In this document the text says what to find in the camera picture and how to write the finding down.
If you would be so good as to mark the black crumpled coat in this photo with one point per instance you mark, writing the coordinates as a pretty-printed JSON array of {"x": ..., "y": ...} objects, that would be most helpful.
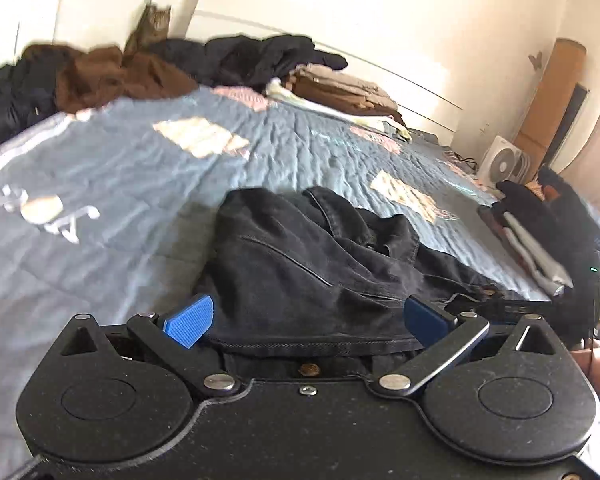
[{"x": 245, "y": 60}]

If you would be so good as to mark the black denim jacket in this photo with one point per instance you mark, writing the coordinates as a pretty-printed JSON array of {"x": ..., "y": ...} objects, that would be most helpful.
[{"x": 290, "y": 270}]

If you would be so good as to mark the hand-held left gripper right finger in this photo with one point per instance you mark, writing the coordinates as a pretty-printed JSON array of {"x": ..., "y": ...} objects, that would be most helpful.
[{"x": 425, "y": 320}]

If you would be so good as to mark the blue printed quilt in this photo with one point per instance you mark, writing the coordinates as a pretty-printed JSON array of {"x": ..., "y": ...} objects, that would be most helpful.
[{"x": 130, "y": 175}]

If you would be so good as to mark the white bed headboard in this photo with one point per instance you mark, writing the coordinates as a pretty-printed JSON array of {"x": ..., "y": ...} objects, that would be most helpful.
[{"x": 330, "y": 25}]

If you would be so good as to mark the brown crumpled garment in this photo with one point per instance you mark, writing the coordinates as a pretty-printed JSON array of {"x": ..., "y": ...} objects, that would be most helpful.
[{"x": 110, "y": 80}]

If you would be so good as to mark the butterfly wall sticker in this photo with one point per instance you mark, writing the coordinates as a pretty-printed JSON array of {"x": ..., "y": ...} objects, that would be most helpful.
[{"x": 535, "y": 60}]

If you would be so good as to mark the stack of beige brown clothes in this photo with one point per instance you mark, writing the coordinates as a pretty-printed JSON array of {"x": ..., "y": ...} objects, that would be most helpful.
[{"x": 340, "y": 90}]

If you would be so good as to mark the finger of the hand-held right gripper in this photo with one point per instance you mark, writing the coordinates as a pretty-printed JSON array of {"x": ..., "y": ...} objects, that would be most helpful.
[{"x": 522, "y": 309}]

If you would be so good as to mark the brown wooden board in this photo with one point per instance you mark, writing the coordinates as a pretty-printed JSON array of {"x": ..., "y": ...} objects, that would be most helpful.
[{"x": 545, "y": 110}]

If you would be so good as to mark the black narrow panel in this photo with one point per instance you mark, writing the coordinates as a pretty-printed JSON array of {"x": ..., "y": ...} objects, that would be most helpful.
[{"x": 567, "y": 125}]

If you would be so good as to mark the stack of dark folded clothes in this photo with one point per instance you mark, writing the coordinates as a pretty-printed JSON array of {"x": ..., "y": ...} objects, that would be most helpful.
[{"x": 530, "y": 220}]

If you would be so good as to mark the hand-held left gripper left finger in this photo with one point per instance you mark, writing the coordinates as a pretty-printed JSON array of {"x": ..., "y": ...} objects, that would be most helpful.
[{"x": 190, "y": 320}]

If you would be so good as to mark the black jacket with diamond patch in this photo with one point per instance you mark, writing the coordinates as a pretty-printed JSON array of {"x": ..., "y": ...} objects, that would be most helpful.
[{"x": 10, "y": 105}]

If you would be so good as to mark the white box fan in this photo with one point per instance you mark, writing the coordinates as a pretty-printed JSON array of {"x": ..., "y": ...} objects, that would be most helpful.
[{"x": 502, "y": 162}]

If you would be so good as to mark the tabby cat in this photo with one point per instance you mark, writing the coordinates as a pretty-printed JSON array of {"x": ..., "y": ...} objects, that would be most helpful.
[{"x": 152, "y": 25}]

